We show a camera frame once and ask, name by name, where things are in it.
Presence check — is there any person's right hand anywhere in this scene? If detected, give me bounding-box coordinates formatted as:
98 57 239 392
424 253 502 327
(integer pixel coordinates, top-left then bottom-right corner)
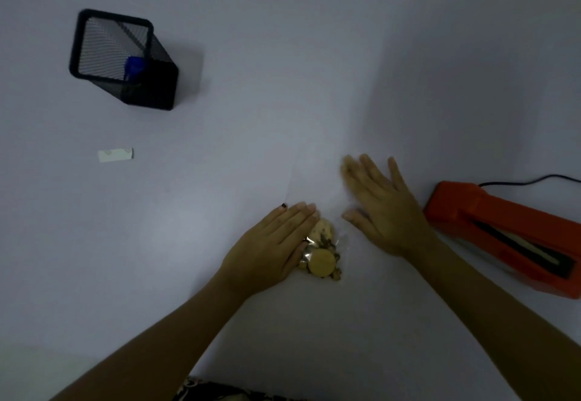
340 154 439 259

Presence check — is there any person's left hand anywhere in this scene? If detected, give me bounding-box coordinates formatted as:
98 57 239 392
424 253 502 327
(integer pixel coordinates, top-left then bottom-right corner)
218 202 321 300

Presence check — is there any clear plastic snack bag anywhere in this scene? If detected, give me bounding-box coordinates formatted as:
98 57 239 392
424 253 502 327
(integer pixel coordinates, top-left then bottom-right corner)
288 142 351 282

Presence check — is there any person's left forearm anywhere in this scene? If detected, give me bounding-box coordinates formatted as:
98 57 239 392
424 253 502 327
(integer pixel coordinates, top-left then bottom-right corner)
49 274 248 401

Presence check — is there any person's right forearm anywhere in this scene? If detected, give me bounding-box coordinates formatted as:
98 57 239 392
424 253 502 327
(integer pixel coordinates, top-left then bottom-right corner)
404 237 581 401

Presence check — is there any round tan biscuit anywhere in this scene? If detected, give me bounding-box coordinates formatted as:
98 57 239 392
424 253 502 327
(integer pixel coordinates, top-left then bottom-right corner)
308 248 339 277

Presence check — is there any pale speckled biscuit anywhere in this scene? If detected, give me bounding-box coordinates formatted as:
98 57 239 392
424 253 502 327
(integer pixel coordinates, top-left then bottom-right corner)
312 219 336 242

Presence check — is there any orange heat sealer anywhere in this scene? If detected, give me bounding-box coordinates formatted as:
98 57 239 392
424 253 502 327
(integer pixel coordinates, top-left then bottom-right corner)
422 181 581 300

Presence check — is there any person's patterned dark clothing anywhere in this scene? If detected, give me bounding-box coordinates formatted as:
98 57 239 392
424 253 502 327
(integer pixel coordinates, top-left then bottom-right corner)
174 375 310 401

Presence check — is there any small white paper strip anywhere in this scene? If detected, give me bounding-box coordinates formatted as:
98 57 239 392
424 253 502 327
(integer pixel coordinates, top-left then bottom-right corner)
97 148 134 164

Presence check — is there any black mesh pen holder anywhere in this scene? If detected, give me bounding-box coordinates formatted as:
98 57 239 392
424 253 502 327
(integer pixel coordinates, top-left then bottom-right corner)
68 8 180 111

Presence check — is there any blue pen cap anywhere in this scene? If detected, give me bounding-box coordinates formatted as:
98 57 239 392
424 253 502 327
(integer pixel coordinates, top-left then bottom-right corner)
124 55 146 82

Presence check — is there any black power cable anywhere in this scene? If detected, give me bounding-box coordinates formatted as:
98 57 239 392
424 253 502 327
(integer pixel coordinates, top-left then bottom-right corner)
478 174 581 187

